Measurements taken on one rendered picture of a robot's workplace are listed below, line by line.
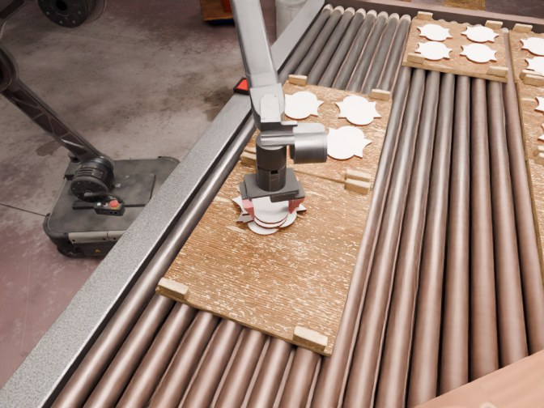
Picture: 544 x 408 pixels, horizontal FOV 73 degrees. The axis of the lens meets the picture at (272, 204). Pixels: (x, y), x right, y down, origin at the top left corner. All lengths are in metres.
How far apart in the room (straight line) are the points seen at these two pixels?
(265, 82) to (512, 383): 0.59
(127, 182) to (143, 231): 1.13
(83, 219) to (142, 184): 0.31
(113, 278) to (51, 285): 1.27
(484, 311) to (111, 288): 0.73
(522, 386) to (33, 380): 0.75
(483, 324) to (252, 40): 0.68
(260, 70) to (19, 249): 1.84
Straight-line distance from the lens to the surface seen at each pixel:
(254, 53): 0.73
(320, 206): 0.85
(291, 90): 1.24
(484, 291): 0.85
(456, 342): 0.77
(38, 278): 2.15
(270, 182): 0.69
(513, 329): 0.84
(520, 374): 0.65
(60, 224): 1.97
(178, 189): 0.94
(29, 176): 2.72
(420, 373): 0.73
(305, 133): 0.67
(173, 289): 0.72
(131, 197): 1.91
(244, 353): 0.69
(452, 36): 1.70
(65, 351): 0.79
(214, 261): 0.77
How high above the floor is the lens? 1.57
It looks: 48 degrees down
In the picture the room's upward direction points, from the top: straight up
